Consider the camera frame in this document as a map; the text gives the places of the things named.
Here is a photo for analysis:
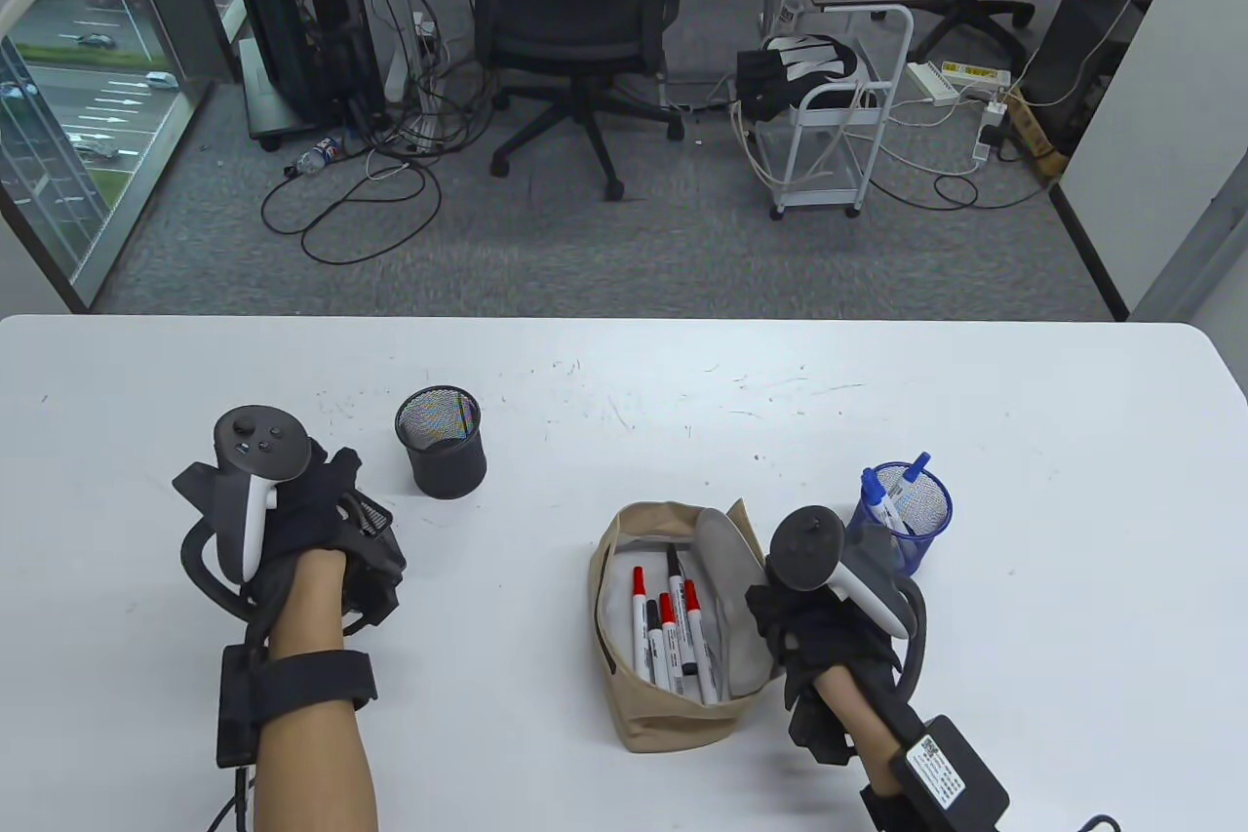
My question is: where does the person's right hand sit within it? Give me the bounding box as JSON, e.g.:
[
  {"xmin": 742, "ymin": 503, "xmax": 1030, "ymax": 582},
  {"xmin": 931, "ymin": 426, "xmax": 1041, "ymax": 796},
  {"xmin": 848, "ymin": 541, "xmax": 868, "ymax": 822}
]
[{"xmin": 746, "ymin": 583, "xmax": 903, "ymax": 765}]

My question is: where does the person's left hand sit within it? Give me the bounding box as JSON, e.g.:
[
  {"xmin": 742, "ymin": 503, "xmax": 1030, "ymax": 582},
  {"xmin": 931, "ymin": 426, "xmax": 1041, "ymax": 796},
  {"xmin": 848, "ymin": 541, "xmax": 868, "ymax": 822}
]
[{"xmin": 239, "ymin": 447, "xmax": 364, "ymax": 616}]

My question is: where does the grey and white hand controller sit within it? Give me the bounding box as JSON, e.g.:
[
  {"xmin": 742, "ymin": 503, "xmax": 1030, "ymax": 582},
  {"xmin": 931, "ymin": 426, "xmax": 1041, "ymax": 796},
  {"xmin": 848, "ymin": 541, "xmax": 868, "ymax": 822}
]
[
  {"xmin": 174, "ymin": 406, "xmax": 313, "ymax": 623},
  {"xmin": 765, "ymin": 505, "xmax": 925, "ymax": 706}
]

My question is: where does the beige velcro pouch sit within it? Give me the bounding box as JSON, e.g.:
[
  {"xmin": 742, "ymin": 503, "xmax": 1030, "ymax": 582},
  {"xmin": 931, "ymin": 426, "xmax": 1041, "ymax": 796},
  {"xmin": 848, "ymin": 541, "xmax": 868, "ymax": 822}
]
[{"xmin": 589, "ymin": 498, "xmax": 786, "ymax": 755}]

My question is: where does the person's left forearm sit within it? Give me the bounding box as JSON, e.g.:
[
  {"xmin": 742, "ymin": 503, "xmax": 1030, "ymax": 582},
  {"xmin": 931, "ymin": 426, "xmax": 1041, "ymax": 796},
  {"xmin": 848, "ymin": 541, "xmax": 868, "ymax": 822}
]
[{"xmin": 255, "ymin": 549, "xmax": 379, "ymax": 832}]

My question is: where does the person's right forearm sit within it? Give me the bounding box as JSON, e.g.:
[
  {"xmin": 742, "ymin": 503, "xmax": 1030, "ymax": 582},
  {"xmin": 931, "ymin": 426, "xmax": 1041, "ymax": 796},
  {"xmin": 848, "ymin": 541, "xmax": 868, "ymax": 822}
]
[{"xmin": 809, "ymin": 661, "xmax": 917, "ymax": 794}]

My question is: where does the square black mesh pen holder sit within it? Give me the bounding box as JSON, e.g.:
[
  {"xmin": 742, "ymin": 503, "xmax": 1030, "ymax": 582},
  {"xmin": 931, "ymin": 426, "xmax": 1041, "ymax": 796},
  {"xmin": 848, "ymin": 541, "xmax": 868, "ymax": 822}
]
[{"xmin": 336, "ymin": 495, "xmax": 408, "ymax": 623}]

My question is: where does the round black mesh pen holder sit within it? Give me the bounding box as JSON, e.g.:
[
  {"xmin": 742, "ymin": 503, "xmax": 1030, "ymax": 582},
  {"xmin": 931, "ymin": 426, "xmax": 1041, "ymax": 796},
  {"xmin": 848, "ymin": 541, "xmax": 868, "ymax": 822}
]
[{"xmin": 394, "ymin": 385, "xmax": 488, "ymax": 499}]

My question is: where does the blue mesh pen holder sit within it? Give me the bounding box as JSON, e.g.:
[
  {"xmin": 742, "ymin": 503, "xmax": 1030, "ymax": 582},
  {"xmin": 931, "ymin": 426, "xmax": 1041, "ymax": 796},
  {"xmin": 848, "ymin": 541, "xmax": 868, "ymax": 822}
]
[{"xmin": 843, "ymin": 464, "xmax": 953, "ymax": 579}]

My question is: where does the black labelled wrist box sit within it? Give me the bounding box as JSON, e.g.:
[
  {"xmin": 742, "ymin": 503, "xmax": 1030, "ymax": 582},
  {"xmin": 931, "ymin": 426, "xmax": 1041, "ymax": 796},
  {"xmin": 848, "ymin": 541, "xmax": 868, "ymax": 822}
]
[{"xmin": 858, "ymin": 715, "xmax": 1010, "ymax": 832}]

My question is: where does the plastic bottle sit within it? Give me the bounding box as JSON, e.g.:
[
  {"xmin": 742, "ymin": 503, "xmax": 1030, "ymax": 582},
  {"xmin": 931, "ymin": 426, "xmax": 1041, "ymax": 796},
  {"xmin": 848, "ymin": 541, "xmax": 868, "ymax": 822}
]
[{"xmin": 292, "ymin": 137, "xmax": 344, "ymax": 177}]

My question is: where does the grey wheeled tower stand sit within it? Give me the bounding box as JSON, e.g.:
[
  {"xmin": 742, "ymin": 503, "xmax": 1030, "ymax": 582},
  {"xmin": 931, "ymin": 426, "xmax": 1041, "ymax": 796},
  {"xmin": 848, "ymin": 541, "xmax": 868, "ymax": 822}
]
[{"xmin": 237, "ymin": 40, "xmax": 293, "ymax": 152}]

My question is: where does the white rolling cart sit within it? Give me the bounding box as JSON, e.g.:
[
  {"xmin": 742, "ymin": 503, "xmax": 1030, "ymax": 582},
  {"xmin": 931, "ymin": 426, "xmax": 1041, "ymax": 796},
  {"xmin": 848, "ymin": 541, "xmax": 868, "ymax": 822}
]
[{"xmin": 768, "ymin": 3, "xmax": 916, "ymax": 221}]

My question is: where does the glass window panel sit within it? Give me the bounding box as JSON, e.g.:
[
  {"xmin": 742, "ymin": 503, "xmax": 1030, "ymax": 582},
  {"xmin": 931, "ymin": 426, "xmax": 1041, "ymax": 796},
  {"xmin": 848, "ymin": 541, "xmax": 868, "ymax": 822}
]
[{"xmin": 0, "ymin": 0, "xmax": 214, "ymax": 311}]

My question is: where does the black computer tower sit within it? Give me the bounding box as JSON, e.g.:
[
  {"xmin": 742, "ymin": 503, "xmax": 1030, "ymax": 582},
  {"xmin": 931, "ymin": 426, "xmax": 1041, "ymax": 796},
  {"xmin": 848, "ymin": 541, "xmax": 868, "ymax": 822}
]
[{"xmin": 229, "ymin": 0, "xmax": 386, "ymax": 126}]

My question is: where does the white plug adapter strip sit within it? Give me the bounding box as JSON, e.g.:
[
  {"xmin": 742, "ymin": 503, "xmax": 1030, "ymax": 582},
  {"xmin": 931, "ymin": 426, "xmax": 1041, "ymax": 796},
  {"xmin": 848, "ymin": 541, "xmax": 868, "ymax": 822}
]
[{"xmin": 973, "ymin": 100, "xmax": 1010, "ymax": 163}]

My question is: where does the black and white bag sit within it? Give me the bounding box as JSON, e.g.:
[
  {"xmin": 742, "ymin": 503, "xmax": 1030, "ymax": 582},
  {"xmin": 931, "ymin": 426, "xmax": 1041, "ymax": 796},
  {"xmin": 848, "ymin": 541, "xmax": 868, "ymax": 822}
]
[{"xmin": 734, "ymin": 34, "xmax": 861, "ymax": 123}]

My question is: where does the black equipment case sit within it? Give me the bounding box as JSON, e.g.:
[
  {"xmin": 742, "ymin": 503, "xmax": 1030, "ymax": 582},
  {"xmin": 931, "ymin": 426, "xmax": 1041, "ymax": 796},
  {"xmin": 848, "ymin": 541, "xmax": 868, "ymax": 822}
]
[{"xmin": 1024, "ymin": 0, "xmax": 1151, "ymax": 158}]

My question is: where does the black wrist camera strap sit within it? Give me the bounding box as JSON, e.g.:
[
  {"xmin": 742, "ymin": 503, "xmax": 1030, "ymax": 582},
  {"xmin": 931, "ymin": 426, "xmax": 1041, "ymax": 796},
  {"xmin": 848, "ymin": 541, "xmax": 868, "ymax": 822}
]
[{"xmin": 216, "ymin": 645, "xmax": 378, "ymax": 770}]

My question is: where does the black floor cable loop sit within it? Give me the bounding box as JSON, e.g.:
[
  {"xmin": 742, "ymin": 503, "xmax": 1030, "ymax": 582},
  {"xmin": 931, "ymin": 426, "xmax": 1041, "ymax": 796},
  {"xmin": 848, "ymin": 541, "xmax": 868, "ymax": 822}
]
[{"xmin": 260, "ymin": 151, "xmax": 443, "ymax": 266}]

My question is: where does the tangle of desk cables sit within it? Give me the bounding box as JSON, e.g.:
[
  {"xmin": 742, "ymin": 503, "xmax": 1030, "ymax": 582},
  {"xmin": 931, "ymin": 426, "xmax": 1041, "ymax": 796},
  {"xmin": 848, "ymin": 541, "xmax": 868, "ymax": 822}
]
[{"xmin": 366, "ymin": 22, "xmax": 488, "ymax": 158}]

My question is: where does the white floor cable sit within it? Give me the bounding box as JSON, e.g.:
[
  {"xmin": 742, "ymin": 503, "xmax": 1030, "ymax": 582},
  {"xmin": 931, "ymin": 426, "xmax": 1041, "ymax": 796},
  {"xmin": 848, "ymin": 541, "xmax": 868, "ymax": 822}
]
[{"xmin": 863, "ymin": 96, "xmax": 1054, "ymax": 212}]

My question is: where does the beige cable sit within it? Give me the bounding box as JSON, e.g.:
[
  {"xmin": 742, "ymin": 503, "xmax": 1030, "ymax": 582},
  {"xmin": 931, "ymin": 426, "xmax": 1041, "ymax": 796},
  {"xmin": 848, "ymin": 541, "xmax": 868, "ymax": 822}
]
[{"xmin": 731, "ymin": 86, "xmax": 869, "ymax": 189}]

